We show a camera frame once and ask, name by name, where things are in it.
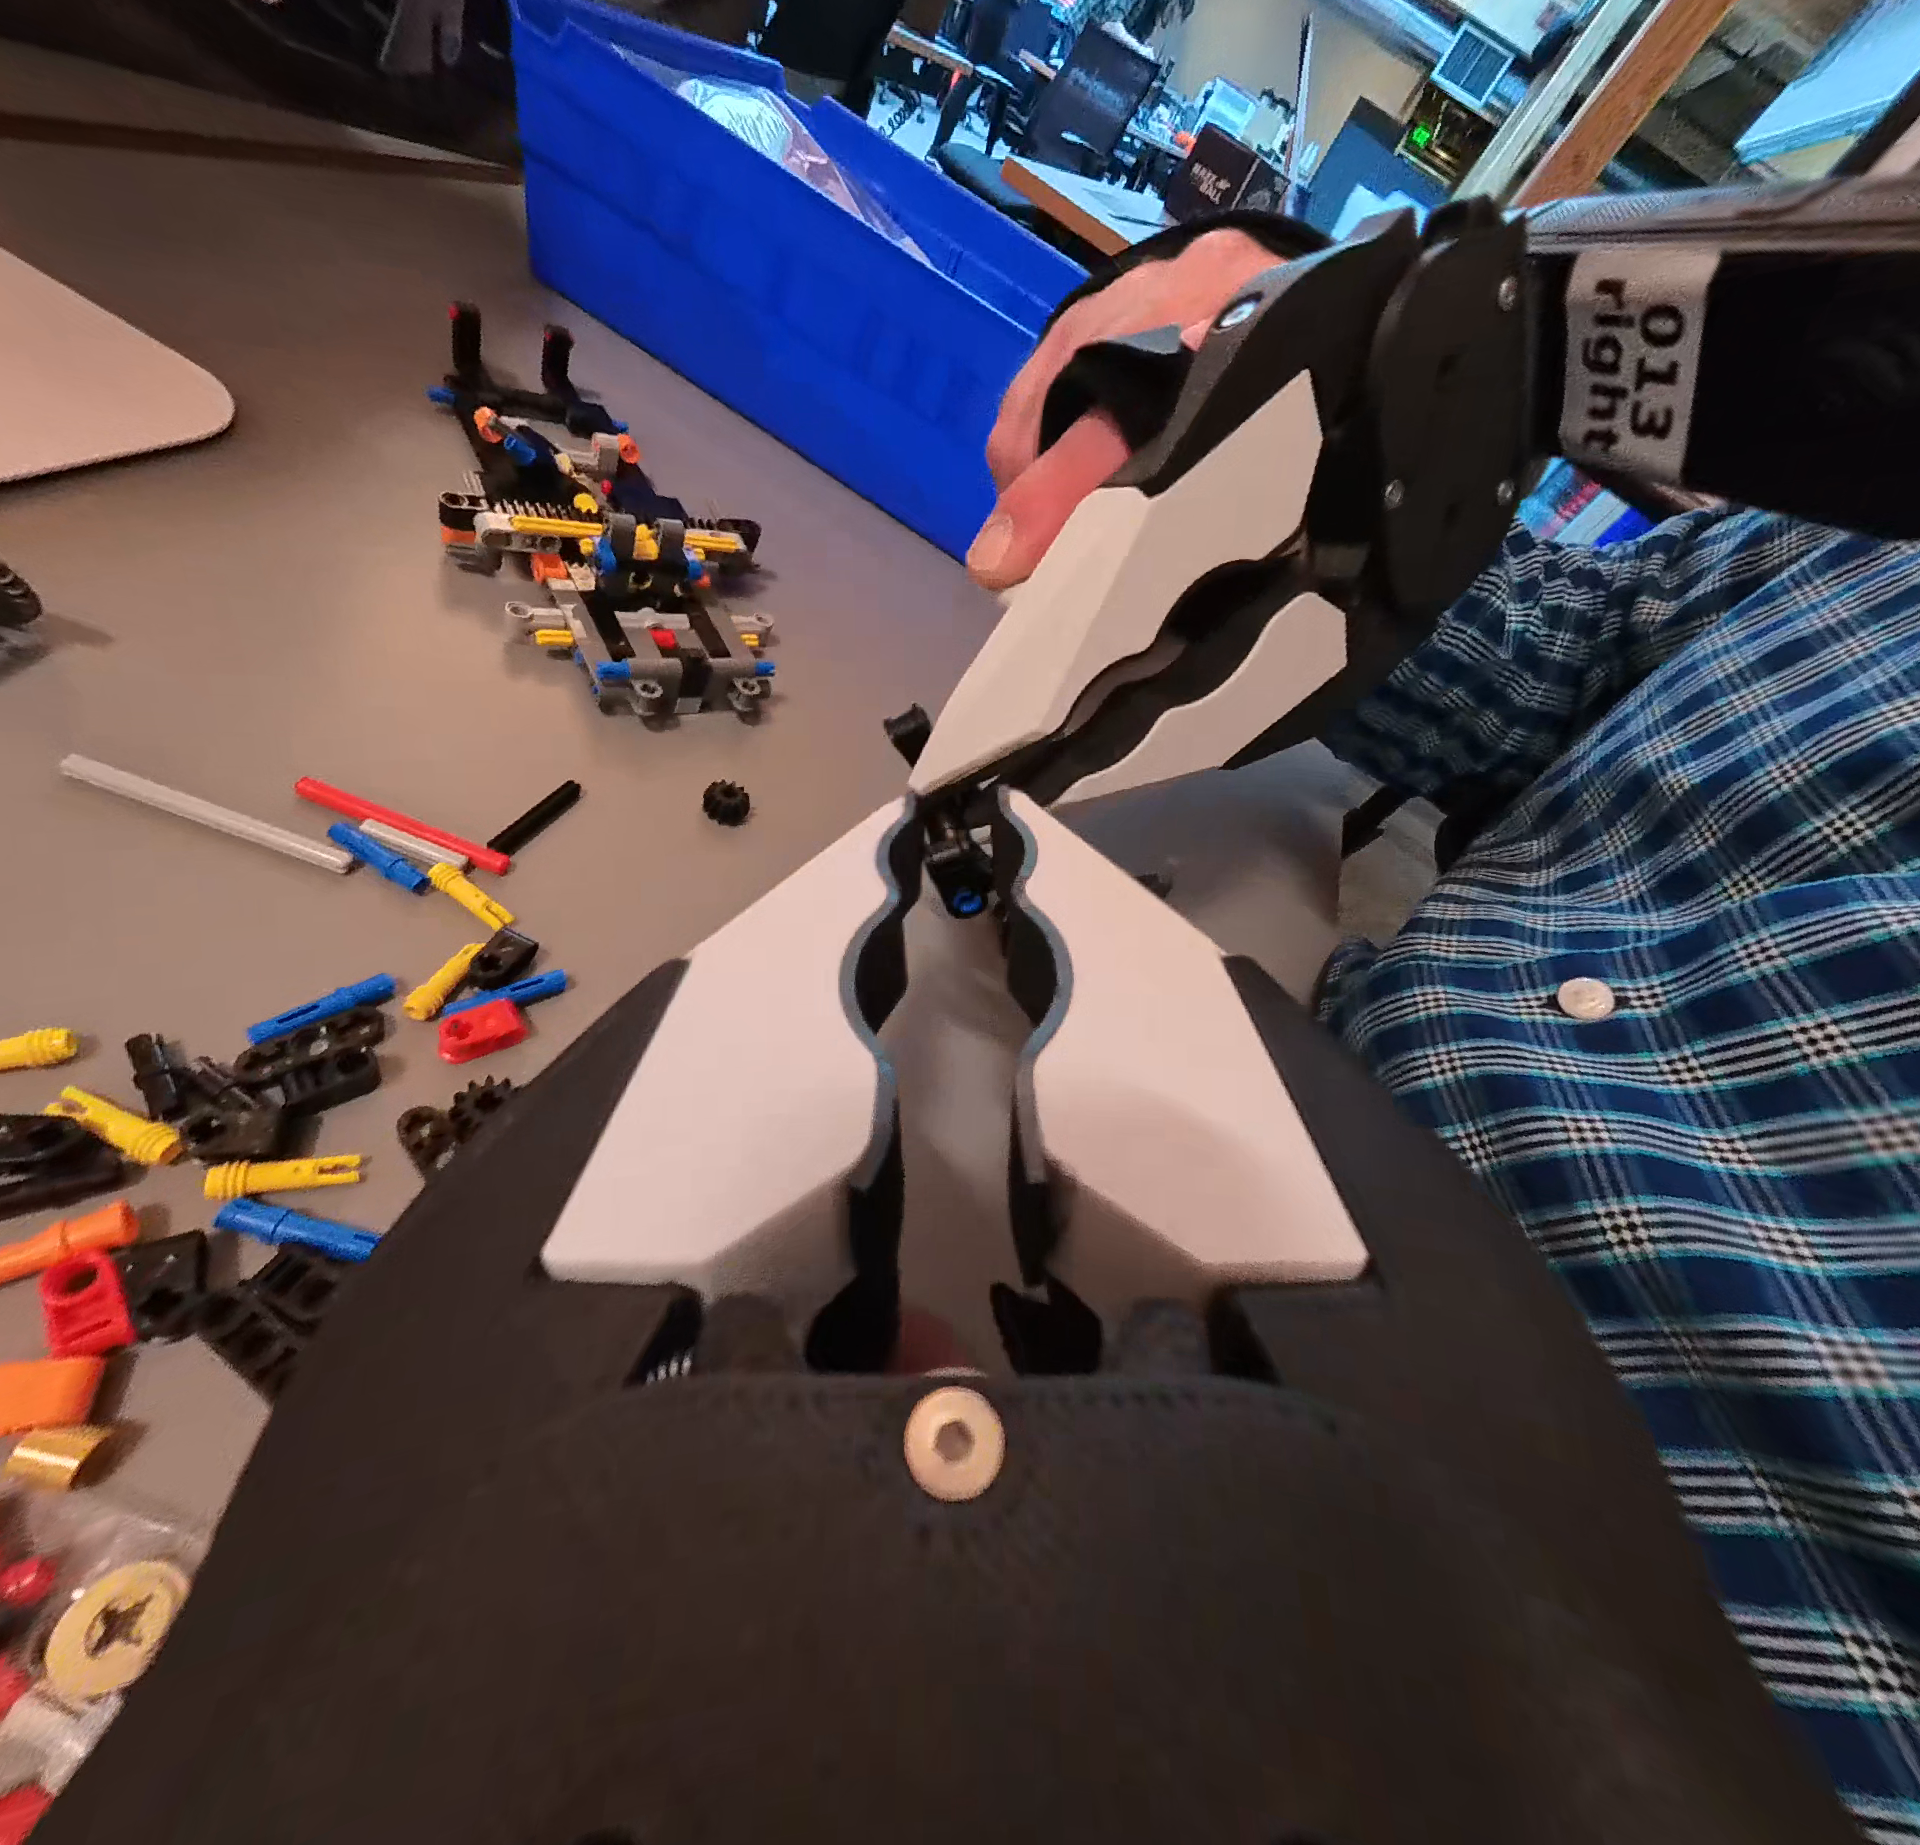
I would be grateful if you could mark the white monitor stand base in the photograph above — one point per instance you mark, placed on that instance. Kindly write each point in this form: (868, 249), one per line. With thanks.
(91, 376)

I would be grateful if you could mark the large lego chassis assembly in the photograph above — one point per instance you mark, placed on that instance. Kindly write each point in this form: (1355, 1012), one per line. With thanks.
(645, 630)

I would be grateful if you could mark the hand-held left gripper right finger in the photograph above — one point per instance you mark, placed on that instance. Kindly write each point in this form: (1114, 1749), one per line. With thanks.
(1201, 1125)

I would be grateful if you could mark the small black lego gear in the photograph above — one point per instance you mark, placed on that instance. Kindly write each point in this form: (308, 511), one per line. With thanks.
(726, 803)

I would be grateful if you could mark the black lego axle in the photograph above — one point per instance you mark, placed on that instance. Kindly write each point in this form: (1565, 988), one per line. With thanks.
(536, 817)

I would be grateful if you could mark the plastic bag with lego pieces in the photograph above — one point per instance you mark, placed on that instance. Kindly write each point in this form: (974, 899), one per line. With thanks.
(106, 1620)

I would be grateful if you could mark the dark lego set box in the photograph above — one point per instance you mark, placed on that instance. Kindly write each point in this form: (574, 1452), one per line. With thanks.
(151, 16)

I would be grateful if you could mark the long grey lego axle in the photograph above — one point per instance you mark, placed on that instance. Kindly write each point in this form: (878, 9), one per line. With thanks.
(201, 812)

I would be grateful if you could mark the wooden post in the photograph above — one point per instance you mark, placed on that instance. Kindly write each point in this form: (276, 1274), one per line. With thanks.
(1666, 45)

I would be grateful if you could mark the black office chair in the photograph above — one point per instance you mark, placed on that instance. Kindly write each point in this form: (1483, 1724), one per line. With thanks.
(1096, 90)

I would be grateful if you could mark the red lego axle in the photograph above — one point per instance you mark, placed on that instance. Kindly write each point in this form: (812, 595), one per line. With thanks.
(396, 826)

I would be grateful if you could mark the person's right hand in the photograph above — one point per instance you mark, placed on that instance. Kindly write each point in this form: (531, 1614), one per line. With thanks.
(1141, 293)

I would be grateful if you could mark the wooden table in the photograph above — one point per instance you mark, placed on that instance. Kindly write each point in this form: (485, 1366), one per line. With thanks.
(1081, 210)

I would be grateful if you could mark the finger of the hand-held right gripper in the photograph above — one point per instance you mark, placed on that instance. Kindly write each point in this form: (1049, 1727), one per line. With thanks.
(1276, 661)
(1141, 556)

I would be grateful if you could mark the person's right forearm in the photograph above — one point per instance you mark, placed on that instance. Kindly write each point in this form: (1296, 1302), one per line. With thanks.
(1501, 645)

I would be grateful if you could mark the pile of lego pieces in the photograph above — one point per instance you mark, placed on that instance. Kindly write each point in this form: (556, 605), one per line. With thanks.
(83, 1298)

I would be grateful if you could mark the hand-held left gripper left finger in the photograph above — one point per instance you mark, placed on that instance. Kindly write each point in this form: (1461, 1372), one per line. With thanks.
(706, 1125)

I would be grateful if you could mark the blue plastic bin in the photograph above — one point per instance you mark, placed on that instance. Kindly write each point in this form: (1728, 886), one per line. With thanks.
(750, 315)

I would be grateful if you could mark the small black lego assembly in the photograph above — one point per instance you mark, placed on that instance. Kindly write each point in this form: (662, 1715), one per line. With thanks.
(953, 862)

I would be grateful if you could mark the crinkled clear plastic bag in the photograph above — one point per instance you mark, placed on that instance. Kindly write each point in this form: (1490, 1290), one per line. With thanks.
(781, 136)

